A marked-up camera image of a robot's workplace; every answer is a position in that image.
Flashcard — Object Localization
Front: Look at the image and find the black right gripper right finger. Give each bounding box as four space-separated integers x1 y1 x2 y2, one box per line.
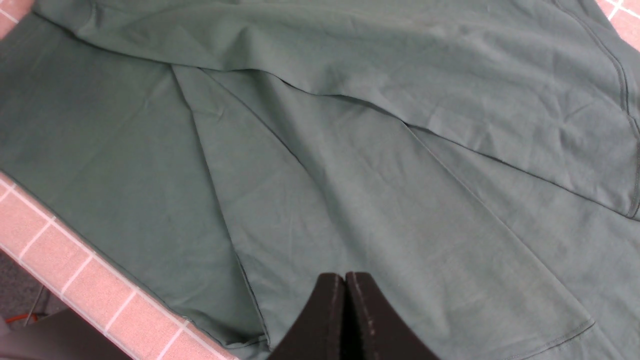
345 272 438 360

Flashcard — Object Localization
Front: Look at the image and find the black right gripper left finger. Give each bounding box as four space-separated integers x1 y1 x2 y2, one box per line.
269 273 346 360

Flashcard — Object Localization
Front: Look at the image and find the green long-sleeved shirt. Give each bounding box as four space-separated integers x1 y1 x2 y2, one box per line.
0 0 640 360

